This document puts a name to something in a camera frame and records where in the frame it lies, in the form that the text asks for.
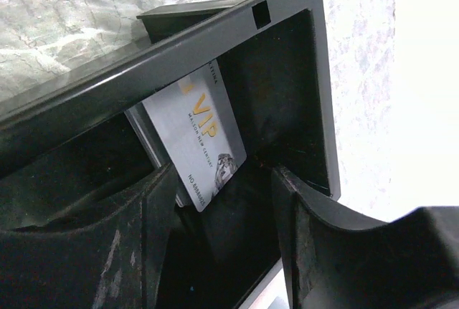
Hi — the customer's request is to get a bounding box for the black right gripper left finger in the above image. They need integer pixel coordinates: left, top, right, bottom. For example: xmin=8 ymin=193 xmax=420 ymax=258
xmin=1 ymin=164 xmax=178 ymax=308

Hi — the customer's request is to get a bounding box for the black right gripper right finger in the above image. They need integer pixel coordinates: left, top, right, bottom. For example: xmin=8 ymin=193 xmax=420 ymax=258
xmin=271 ymin=166 xmax=458 ymax=308

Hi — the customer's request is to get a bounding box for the black white three-compartment tray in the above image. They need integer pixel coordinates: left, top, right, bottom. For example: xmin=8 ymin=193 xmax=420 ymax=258
xmin=1 ymin=0 xmax=340 ymax=308

